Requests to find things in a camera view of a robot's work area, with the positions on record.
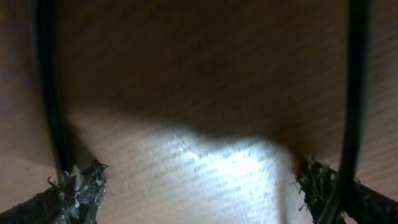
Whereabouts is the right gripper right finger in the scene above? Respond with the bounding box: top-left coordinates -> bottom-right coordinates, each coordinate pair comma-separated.
297,159 -> 397,224

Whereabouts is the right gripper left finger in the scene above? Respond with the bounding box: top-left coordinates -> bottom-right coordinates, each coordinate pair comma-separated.
1,160 -> 109,224

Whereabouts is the black usb cable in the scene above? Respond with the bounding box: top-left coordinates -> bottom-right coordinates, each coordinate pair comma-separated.
34,0 -> 373,224

